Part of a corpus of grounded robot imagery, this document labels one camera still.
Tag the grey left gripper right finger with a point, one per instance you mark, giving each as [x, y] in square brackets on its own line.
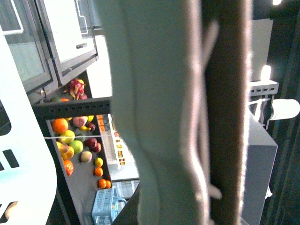
[226, 26]

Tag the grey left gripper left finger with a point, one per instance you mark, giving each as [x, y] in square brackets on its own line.
[158, 103]

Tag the large light blue basket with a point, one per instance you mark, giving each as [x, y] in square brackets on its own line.
[29, 175]

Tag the small blue basket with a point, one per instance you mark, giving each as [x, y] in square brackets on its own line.
[107, 206]

